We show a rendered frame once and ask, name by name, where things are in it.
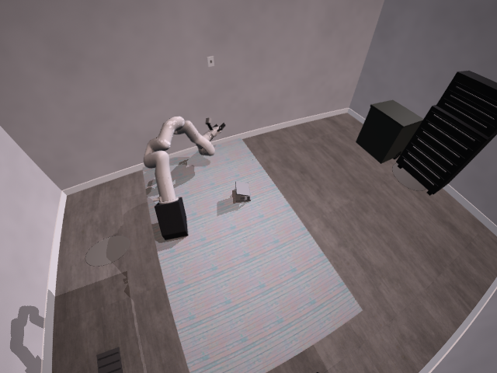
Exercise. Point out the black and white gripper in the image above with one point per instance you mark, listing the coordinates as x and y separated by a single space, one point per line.
215 130

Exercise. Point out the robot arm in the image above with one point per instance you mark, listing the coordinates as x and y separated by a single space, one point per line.
160 159

